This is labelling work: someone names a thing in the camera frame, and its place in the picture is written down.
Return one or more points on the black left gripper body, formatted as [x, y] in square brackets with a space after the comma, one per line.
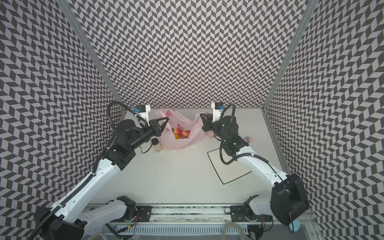
[155, 128]

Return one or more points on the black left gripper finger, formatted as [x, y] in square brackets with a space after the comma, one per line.
[163, 118]
[163, 125]

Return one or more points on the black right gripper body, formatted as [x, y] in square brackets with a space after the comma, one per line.
[210, 124]

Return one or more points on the pink plastic bag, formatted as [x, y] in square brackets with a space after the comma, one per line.
[176, 124]

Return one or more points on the fake strawberry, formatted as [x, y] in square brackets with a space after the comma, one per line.
[185, 134]

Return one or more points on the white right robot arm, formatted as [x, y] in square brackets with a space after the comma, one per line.
[287, 199]

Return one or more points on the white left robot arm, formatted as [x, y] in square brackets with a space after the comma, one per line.
[66, 219]

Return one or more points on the pink small box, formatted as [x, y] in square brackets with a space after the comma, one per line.
[210, 134]

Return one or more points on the small jar black lid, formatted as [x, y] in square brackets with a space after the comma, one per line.
[156, 145]

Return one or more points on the purple small toy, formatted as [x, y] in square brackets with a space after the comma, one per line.
[248, 139]

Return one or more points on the white mat black border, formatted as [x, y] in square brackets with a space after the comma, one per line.
[227, 173]

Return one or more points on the light blue round cap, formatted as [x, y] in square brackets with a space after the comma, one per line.
[294, 226]

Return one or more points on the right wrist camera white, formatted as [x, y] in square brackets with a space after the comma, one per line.
[218, 108]

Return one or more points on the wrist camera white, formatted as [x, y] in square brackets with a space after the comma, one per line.
[143, 111]
[218, 108]

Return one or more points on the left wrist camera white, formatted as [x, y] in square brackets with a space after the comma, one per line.
[143, 111]

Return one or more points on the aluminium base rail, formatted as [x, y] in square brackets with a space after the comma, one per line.
[183, 219]

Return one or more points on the aluminium corner post left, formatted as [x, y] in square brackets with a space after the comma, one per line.
[70, 16]

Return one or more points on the aluminium corner post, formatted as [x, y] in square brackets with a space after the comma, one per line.
[70, 16]
[303, 23]

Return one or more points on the aluminium corner post right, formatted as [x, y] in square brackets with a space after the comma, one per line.
[303, 23]

